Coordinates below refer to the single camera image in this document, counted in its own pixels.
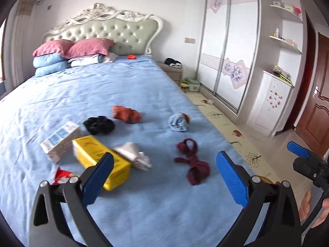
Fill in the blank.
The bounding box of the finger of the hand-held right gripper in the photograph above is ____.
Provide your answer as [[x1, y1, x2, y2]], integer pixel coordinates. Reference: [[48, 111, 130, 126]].
[[287, 141, 310, 159]]

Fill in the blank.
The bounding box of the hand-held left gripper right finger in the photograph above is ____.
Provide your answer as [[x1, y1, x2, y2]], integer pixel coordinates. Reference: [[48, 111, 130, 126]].
[[216, 150, 302, 247]]

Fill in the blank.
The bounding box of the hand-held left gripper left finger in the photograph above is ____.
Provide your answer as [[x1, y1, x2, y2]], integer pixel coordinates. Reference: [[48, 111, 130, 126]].
[[28, 152, 115, 247]]

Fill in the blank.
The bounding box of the yellow box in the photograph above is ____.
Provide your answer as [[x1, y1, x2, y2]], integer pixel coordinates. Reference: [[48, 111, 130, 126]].
[[72, 135, 131, 191]]

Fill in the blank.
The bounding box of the maroon cloth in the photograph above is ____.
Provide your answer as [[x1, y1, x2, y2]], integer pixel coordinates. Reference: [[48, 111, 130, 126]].
[[174, 138, 211, 186]]

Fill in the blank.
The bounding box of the red wrapper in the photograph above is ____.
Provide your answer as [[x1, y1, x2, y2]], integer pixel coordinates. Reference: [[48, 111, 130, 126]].
[[51, 167, 78, 185]]

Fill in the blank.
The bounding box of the white cloth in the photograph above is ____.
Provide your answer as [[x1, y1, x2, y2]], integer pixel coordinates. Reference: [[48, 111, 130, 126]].
[[113, 142, 153, 171]]

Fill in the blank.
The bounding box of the black scrunchie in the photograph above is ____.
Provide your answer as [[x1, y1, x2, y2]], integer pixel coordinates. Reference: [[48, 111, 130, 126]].
[[83, 116, 115, 135]]

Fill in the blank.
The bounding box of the white blue box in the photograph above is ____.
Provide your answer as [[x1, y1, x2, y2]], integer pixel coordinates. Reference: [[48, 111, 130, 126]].
[[40, 121, 81, 163]]

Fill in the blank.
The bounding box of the orange brown cloth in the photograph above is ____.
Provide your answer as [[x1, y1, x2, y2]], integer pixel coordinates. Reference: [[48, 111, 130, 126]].
[[112, 105, 142, 124]]

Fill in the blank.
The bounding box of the light blue sock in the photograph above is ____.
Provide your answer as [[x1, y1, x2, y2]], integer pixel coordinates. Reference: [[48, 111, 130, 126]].
[[168, 112, 191, 132]]

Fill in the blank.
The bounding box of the person's right hand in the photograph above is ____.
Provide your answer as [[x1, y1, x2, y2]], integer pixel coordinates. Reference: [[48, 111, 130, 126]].
[[299, 190, 329, 228]]

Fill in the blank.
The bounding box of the brown wooden door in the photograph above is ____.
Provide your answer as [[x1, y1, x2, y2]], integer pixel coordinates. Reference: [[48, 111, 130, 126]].
[[295, 32, 329, 157]]

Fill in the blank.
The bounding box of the white corner shelf cabinet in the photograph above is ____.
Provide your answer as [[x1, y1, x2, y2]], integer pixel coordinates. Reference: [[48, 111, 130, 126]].
[[245, 0, 305, 137]]

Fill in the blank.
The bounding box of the printed play mat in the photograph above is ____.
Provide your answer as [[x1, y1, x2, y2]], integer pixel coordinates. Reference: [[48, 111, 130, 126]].
[[185, 91, 283, 186]]

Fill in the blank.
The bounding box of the green clutter on cabinet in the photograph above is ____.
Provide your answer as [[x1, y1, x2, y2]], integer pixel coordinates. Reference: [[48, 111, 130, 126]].
[[271, 65, 294, 86]]

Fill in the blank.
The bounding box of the bed with blue sheet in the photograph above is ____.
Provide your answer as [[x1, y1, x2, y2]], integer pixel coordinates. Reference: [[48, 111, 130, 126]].
[[0, 54, 257, 247]]

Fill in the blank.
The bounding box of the green storage box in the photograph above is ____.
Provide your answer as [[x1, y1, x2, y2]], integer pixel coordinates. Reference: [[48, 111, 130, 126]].
[[184, 78, 200, 92]]

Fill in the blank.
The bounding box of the folded blue white quilt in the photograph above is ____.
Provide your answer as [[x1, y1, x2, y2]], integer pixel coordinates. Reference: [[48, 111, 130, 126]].
[[67, 55, 104, 68]]

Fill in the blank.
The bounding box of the light blue pillow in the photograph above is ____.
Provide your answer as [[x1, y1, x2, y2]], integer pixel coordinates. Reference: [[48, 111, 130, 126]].
[[33, 54, 68, 69], [35, 63, 69, 78]]

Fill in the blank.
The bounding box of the grey nightstand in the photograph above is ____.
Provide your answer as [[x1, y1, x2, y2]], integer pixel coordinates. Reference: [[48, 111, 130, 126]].
[[157, 61, 183, 84]]

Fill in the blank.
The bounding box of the white sliding door wardrobe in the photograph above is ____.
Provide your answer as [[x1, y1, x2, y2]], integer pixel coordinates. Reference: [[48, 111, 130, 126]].
[[197, 0, 261, 114]]

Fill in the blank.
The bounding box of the pink pillow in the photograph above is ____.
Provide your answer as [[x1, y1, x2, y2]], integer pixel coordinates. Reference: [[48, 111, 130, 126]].
[[32, 39, 75, 58], [64, 38, 115, 59]]

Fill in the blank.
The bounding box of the black white garment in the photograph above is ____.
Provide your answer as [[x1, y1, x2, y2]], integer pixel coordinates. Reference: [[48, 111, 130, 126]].
[[164, 58, 182, 69]]

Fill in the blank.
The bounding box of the tufted green headboard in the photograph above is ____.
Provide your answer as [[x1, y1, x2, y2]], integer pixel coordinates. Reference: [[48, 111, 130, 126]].
[[41, 2, 163, 57]]

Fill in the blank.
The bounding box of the beige curtain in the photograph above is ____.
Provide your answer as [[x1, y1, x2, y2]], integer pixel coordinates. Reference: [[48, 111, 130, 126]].
[[5, 0, 35, 93]]

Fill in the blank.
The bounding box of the dark red door frame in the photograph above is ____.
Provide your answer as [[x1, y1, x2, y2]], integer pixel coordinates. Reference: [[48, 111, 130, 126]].
[[285, 13, 317, 134]]

